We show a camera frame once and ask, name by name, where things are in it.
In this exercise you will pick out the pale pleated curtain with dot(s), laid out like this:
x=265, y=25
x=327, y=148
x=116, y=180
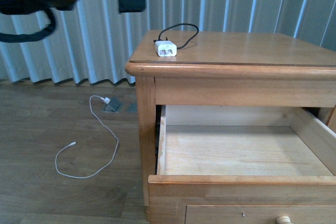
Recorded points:
x=94, y=41

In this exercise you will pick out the wooden drawer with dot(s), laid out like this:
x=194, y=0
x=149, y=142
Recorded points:
x=241, y=164

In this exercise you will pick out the wooden nightstand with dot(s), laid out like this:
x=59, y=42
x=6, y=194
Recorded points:
x=227, y=69

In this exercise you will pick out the grey floor socket cover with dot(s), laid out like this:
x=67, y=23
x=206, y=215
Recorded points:
x=132, y=108

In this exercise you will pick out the white plug in floor socket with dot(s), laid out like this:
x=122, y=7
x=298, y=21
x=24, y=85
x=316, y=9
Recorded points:
x=106, y=100

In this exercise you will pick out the grey floor socket box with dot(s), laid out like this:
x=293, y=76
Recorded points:
x=114, y=106

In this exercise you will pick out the white charger adapter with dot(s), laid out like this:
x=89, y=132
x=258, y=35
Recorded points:
x=165, y=48

